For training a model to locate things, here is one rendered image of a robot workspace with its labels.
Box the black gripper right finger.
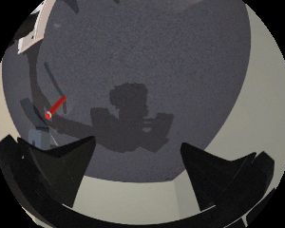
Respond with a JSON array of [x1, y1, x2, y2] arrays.
[[180, 142, 257, 212]]

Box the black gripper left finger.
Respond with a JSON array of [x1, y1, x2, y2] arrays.
[[17, 136, 96, 209]]

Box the red peg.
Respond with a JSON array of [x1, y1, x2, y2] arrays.
[[45, 95, 66, 119]]

